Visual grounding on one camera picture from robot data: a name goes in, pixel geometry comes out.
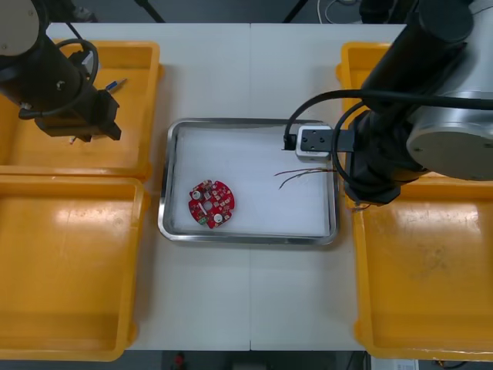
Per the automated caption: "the steel tray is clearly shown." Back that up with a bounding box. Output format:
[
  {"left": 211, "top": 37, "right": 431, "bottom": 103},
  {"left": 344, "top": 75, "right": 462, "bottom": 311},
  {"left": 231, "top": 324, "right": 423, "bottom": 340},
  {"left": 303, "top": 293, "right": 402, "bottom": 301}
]
[{"left": 156, "top": 117, "right": 340, "bottom": 247}]

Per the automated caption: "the white cable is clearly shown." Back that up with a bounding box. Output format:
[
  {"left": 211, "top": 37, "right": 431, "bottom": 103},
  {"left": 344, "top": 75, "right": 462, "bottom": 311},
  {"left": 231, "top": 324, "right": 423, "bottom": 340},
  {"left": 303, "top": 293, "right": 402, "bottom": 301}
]
[{"left": 322, "top": 0, "right": 357, "bottom": 23}]

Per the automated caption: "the small solenoid with blue label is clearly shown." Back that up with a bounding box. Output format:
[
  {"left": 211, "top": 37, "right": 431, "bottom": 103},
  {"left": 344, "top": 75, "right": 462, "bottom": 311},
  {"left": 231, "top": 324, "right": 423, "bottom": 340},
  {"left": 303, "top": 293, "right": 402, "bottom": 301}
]
[{"left": 104, "top": 78, "right": 129, "bottom": 94}]

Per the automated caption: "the scratched yellow-orange plastic bin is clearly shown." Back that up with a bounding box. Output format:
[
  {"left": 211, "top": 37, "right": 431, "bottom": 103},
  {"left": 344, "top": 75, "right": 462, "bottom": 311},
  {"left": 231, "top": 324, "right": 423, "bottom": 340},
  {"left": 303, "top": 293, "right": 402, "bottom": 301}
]
[{"left": 351, "top": 173, "right": 493, "bottom": 362}]

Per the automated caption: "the thin red wire harness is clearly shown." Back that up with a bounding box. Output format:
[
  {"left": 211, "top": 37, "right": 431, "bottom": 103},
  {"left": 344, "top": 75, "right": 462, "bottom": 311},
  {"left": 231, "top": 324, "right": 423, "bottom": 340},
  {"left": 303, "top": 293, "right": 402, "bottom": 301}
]
[{"left": 273, "top": 166, "right": 373, "bottom": 213}]

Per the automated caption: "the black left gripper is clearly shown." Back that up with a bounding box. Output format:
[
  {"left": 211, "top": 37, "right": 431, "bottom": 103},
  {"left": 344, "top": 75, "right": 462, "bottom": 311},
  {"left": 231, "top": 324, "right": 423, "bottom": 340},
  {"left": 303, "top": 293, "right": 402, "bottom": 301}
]
[{"left": 35, "top": 90, "right": 123, "bottom": 144}]

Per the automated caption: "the round red circuit board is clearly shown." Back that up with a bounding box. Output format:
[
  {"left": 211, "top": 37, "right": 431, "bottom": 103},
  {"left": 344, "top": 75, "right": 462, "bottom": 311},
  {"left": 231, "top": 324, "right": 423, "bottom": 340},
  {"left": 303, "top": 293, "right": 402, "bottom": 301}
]
[{"left": 187, "top": 179, "right": 237, "bottom": 230}]

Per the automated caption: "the black tripod leg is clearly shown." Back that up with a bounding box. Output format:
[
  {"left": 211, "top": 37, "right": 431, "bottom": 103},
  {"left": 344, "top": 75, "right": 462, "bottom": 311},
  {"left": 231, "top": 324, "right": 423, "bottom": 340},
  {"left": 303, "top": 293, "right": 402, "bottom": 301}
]
[
  {"left": 133, "top": 0, "right": 167, "bottom": 23},
  {"left": 282, "top": 0, "right": 310, "bottom": 23}
]

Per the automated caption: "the white sheet liner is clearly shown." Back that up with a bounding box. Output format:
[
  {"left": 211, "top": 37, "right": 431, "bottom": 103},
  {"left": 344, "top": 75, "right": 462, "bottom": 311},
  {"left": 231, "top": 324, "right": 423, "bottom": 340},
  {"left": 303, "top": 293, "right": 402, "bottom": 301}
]
[{"left": 173, "top": 129, "right": 334, "bottom": 237}]

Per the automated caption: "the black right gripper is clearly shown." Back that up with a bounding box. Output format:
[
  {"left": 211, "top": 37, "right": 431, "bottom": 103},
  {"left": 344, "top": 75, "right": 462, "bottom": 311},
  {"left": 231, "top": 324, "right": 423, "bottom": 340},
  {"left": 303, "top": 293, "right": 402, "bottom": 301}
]
[{"left": 344, "top": 126, "right": 404, "bottom": 207}]

